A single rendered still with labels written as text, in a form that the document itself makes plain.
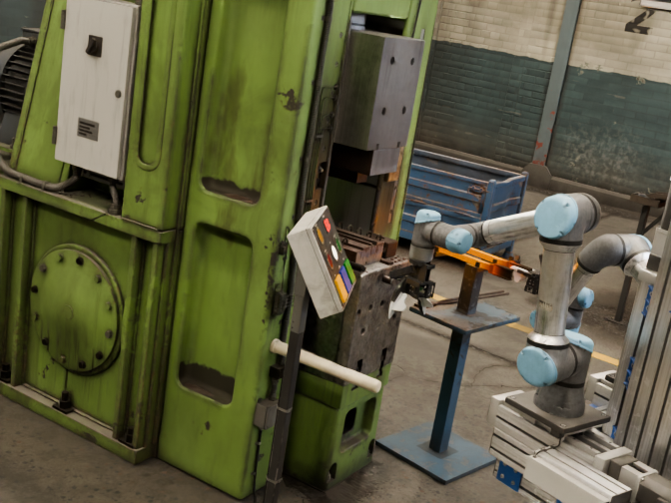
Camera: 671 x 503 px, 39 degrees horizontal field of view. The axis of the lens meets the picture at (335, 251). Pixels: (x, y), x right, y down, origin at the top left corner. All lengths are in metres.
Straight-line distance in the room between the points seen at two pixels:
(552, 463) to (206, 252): 1.54
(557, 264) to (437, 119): 9.52
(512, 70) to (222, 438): 8.53
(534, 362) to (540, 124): 8.82
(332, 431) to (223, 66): 1.44
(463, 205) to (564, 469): 4.65
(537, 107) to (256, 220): 8.34
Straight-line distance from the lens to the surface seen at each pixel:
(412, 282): 2.93
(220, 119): 3.47
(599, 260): 3.45
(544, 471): 2.74
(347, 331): 3.53
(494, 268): 3.79
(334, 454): 3.75
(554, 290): 2.64
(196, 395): 3.68
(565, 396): 2.84
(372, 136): 3.37
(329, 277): 2.87
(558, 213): 2.58
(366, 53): 3.35
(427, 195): 7.32
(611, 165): 11.10
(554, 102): 11.32
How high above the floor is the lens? 1.90
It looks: 15 degrees down
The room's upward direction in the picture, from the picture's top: 9 degrees clockwise
